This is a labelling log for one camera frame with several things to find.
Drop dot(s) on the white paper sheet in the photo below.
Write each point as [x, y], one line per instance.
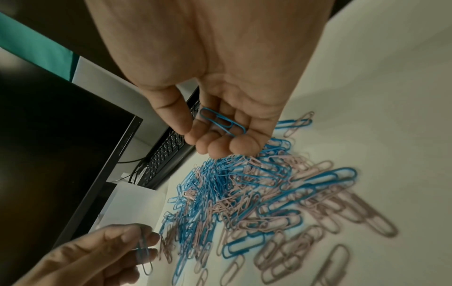
[134, 206]

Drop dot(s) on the person's right hand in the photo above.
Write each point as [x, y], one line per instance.
[219, 50]

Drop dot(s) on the pile of mixed paper clips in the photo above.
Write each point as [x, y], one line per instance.
[254, 201]

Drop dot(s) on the black computer keyboard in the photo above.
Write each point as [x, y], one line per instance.
[166, 152]

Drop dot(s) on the person's left hand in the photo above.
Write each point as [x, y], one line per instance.
[81, 259]

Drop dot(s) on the blue paper clip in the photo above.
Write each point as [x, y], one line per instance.
[220, 122]
[145, 257]

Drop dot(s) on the teal partition panel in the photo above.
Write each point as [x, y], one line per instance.
[39, 50]

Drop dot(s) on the black computer monitor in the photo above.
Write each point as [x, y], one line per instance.
[56, 145]

